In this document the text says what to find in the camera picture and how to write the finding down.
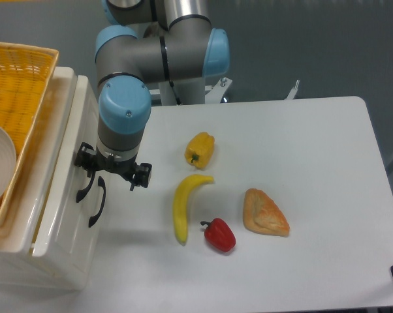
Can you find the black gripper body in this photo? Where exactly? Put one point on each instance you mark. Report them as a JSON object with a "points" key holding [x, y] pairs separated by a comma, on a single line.
{"points": [[111, 165]]}

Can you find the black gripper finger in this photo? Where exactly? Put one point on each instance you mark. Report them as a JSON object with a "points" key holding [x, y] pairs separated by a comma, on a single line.
{"points": [[86, 158], [140, 176]]}

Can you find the white drawer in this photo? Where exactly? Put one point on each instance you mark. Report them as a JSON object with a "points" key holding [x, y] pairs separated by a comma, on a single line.
{"points": [[65, 245]]}

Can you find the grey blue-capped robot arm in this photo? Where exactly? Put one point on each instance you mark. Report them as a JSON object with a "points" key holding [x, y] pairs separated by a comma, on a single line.
{"points": [[146, 42]]}

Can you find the white drawer cabinet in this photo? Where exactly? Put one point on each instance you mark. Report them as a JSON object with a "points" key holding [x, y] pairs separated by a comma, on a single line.
{"points": [[19, 230]]}

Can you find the yellow banana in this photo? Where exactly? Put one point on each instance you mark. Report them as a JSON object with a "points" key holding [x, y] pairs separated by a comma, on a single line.
{"points": [[180, 201]]}

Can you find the yellow bell pepper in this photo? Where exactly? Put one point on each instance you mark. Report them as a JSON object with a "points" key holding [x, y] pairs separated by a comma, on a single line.
{"points": [[199, 150]]}

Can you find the red bell pepper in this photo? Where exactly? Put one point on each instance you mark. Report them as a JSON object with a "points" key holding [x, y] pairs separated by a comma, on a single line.
{"points": [[219, 235]]}

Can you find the yellow woven basket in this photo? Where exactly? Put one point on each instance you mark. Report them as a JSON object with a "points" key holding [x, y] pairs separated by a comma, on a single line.
{"points": [[25, 72]]}

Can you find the golden pastry bread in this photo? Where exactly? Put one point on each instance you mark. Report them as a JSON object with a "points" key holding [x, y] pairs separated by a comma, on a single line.
{"points": [[262, 216]]}

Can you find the black lower drawer handle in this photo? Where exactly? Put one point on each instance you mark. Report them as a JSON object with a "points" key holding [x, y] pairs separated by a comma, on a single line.
{"points": [[100, 203]]}

